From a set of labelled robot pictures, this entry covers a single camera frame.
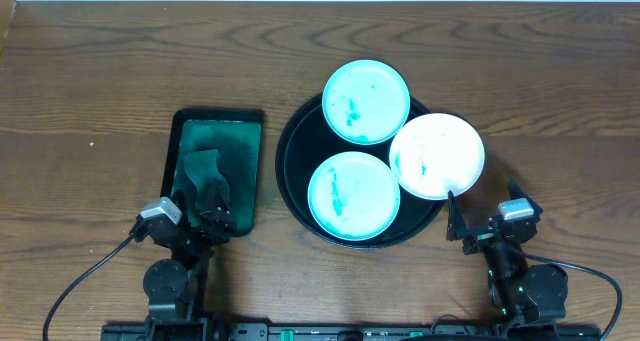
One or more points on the white plate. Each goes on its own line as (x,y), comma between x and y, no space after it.
(435,155)

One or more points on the round black tray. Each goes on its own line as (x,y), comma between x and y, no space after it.
(306,142)

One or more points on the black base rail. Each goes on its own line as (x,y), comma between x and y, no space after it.
(262,332)

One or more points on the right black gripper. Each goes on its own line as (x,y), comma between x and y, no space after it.
(456,227)

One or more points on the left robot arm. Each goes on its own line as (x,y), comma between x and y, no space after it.
(176,286)

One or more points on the black rectangular water tray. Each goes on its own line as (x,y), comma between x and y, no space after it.
(237,135)

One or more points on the green sponge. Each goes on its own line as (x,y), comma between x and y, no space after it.
(201,168)

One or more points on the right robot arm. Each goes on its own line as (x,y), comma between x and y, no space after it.
(526,295)

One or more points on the pale green plate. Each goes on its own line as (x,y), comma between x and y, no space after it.
(353,196)
(366,102)

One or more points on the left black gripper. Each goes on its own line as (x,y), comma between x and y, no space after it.
(198,226)

